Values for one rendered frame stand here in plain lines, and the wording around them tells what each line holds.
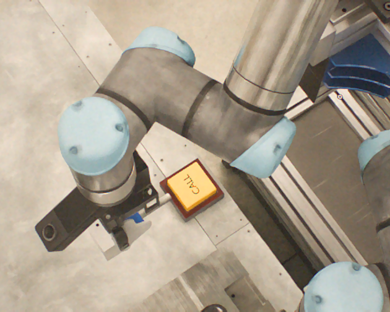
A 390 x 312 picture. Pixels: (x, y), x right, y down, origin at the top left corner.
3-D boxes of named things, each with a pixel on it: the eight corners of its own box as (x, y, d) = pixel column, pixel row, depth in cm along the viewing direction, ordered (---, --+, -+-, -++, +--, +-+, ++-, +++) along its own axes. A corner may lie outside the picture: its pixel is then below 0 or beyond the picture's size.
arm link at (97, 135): (145, 109, 82) (100, 173, 80) (151, 148, 93) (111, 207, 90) (84, 75, 84) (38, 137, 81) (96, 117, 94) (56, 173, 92)
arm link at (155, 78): (223, 86, 94) (174, 158, 91) (145, 44, 96) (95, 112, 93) (225, 54, 87) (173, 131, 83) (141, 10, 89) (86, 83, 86)
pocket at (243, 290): (246, 277, 121) (248, 272, 118) (267, 305, 120) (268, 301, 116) (223, 294, 120) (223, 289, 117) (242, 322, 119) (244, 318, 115)
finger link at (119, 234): (135, 252, 108) (121, 223, 101) (125, 259, 108) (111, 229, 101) (118, 228, 111) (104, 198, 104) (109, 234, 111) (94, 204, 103)
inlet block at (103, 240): (161, 189, 122) (160, 177, 117) (179, 214, 120) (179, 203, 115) (90, 234, 119) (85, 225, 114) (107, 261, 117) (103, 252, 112)
